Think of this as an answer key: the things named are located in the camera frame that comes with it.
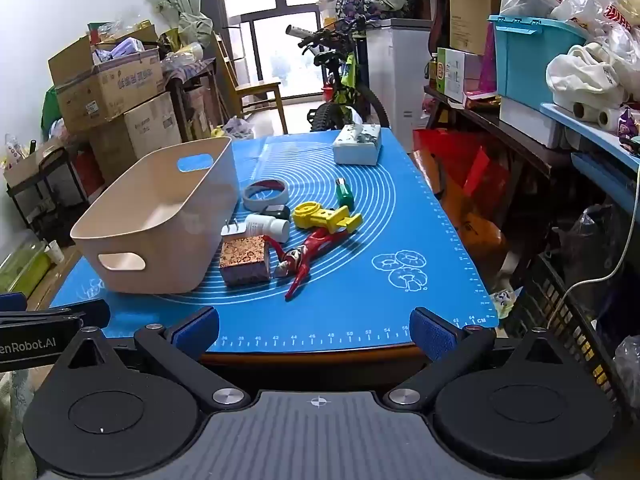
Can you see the white charger plug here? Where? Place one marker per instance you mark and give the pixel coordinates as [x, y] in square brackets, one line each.
[236, 230]

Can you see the floral purple cloth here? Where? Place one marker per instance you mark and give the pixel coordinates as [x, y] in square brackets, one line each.
[350, 0]

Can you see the dark wooden desk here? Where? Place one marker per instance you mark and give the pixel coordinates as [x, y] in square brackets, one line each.
[192, 95]

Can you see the green and white carton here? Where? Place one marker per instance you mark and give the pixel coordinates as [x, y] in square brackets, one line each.
[450, 75]

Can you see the light blue shelf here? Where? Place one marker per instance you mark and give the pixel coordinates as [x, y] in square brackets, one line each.
[595, 155]

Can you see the black plastic crate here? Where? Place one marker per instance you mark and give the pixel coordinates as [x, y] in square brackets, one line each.
[560, 320]

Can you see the dark framed window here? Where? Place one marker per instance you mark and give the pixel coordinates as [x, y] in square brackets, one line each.
[285, 20]

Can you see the white toilet paper roll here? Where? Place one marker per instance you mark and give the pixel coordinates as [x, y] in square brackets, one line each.
[611, 117]
[582, 110]

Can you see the red plastic bag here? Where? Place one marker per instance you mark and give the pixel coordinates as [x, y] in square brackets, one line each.
[460, 160]

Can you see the beige plastic basket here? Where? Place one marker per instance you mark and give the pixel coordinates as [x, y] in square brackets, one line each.
[150, 240]

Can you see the green and black bicycle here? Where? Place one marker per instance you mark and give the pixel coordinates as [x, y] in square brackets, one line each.
[345, 85]

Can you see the white cloth bag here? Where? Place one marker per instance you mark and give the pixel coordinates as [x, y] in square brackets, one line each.
[585, 75]

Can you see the black metal rack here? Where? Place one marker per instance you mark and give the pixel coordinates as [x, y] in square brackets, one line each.
[45, 195]

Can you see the patterned brown box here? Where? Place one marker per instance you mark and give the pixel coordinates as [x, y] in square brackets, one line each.
[242, 260]

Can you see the large printed cardboard box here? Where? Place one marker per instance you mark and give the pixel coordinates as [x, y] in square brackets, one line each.
[107, 90]

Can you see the white flat box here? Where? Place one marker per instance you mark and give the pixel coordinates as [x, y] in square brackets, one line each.
[530, 120]

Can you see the plain cardboard box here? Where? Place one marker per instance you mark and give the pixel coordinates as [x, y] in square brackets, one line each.
[150, 125]

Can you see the teal storage bin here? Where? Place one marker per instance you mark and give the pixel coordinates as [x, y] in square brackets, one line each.
[535, 70]

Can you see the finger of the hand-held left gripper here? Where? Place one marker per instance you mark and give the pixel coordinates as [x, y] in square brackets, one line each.
[60, 315]

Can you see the white chest freezer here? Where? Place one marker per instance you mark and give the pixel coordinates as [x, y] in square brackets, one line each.
[400, 70]

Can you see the small open cardboard box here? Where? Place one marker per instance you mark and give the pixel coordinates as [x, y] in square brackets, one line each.
[30, 162]

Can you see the white tissue box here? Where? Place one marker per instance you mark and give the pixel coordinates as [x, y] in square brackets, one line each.
[357, 151]

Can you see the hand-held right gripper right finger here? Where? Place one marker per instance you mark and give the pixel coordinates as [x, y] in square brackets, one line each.
[432, 332]

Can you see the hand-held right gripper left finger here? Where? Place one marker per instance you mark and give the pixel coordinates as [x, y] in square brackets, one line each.
[197, 332]

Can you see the grey tape roll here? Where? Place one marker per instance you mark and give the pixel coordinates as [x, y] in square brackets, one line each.
[250, 202]

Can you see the orange plastic bag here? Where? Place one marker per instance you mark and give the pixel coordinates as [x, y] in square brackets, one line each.
[475, 230]

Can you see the blue silicone baking mat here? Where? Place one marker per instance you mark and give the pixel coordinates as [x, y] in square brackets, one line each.
[400, 220]

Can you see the red and silver action figure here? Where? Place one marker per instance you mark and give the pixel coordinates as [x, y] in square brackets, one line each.
[315, 247]

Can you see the dark wooden side table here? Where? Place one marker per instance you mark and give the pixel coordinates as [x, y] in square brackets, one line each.
[500, 135]

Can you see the wooden chair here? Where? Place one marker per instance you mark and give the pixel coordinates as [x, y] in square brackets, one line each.
[257, 89]

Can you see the small black box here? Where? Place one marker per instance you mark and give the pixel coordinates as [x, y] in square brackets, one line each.
[277, 211]

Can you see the yellow plastic toy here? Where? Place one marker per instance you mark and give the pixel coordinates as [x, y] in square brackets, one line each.
[320, 217]

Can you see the white pill bottle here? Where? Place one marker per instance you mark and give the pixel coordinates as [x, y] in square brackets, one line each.
[267, 226]

